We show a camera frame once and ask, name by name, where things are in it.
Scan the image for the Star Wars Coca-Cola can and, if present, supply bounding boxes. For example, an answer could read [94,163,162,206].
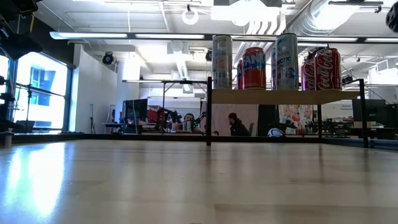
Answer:
[300,58,317,91]

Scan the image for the black tripod stand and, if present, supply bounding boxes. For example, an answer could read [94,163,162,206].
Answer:
[0,77,67,133]

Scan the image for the black panel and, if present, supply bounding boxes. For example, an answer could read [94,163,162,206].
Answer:
[257,104,277,137]

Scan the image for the black ceiling track light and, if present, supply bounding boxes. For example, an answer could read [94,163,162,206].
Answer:
[328,1,384,15]

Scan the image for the person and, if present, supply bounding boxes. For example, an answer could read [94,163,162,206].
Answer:
[228,112,251,137]
[182,113,200,132]

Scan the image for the white blue ball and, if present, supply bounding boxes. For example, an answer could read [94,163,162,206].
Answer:
[267,127,285,138]

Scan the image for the black computer monitor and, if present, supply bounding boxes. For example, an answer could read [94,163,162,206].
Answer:
[124,98,149,124]

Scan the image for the black aluminium table frame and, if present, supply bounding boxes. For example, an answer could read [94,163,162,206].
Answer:
[0,132,398,152]

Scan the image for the colourful cartoon poster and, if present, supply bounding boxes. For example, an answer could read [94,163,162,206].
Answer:
[279,105,314,127]

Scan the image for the wooden shelf black metal legs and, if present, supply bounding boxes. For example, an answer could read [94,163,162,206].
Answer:
[206,76,371,149]

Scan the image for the red Coca-Cola can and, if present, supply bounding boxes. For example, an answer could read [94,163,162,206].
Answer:
[314,47,343,91]

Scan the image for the white Celsius can orange print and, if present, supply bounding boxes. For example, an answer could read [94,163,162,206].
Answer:
[212,34,233,90]

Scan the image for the red Fanta can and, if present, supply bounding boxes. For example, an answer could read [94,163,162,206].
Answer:
[236,58,244,90]
[241,46,267,90]

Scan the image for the silver ceiling duct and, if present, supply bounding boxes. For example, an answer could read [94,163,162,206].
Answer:
[236,0,358,63]

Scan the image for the white panel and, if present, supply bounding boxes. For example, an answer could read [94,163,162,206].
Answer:
[213,104,259,137]

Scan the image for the black ceiling beam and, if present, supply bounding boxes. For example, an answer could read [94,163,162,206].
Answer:
[49,30,398,44]

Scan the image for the white ceiling ring light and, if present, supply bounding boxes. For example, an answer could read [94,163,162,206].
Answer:
[182,7,200,26]

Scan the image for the grey cylindrical post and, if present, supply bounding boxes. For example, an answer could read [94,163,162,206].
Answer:
[2,131,15,149]

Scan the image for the black cabinet box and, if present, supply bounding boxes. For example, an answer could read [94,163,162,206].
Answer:
[351,98,387,123]

